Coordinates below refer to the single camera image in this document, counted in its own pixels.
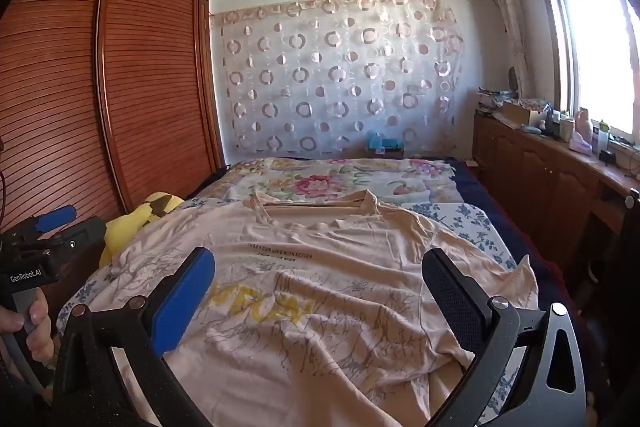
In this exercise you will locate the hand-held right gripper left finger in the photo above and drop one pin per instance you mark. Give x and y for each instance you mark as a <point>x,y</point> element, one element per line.
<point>182,302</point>

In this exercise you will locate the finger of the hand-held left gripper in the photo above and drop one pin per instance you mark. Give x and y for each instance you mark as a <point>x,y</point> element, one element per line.
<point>56,217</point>
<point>82,237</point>

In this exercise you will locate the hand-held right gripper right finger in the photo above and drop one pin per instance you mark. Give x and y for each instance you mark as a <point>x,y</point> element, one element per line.
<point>450,292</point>

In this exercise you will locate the beige printed t-shirt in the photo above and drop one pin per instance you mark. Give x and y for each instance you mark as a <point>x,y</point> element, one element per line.
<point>320,287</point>

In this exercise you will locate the person's left hand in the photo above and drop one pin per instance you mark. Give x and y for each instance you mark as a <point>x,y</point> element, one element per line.
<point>40,332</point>

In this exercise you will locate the yellow plush toy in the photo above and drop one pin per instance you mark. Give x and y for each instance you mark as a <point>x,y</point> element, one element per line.
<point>135,219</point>

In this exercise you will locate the blue floral bed cloth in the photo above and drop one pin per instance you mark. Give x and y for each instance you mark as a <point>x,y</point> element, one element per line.
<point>475,222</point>

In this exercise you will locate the dark blue bed sheet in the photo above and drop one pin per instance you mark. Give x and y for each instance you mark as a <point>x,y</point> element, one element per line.
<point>495,217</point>

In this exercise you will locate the wooden side cabinet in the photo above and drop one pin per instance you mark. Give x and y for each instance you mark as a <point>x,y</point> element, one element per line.
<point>540,187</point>

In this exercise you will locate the wooden slatted wardrobe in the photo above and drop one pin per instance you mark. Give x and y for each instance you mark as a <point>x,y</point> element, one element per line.
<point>100,82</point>

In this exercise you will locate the blue toy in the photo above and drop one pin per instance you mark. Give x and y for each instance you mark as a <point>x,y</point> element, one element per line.
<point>382,141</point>

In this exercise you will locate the pink floral blanket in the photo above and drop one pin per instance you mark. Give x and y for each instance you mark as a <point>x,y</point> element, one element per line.
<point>320,184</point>

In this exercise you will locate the open cardboard box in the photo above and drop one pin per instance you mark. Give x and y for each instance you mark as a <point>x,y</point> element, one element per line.
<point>520,112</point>

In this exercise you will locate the pile of papers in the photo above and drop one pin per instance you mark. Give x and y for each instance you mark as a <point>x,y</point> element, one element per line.
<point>492,99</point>

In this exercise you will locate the pink figurine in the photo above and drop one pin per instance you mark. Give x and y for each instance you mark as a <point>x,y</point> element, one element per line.
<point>581,132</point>

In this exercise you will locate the clear bottle with green cap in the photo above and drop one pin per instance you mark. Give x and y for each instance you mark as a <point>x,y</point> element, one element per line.
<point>602,139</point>

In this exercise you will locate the round dark hand fan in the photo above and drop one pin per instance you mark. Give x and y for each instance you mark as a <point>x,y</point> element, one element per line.
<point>512,79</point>

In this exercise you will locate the sheer circle-patterned curtain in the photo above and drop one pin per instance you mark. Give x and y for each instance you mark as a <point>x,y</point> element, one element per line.
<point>335,77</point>

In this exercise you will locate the white window curtain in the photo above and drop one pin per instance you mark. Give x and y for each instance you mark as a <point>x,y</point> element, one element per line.
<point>507,17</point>

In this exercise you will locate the wooden-framed window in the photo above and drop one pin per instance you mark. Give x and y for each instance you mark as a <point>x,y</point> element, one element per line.
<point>595,37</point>

